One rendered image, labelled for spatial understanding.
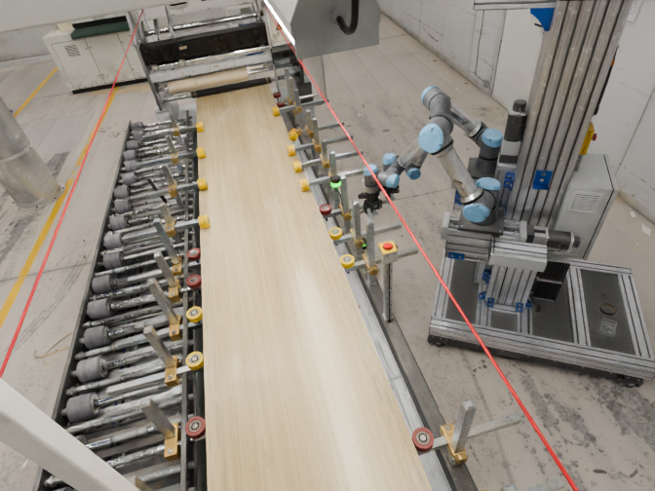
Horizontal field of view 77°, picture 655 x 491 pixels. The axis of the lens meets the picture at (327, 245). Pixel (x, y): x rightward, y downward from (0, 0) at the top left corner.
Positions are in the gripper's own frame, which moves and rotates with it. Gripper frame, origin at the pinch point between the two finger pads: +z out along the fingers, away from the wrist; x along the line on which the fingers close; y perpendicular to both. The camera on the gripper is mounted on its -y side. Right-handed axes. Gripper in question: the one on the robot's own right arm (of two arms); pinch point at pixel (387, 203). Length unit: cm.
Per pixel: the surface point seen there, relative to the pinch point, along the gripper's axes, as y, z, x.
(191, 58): -114, -48, 230
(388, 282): -29, -19, -82
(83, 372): -181, -5, -74
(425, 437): -40, -9, -150
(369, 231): -29, -30, -56
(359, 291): -37, 20, -51
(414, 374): -29, 12, -115
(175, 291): -137, -7, -38
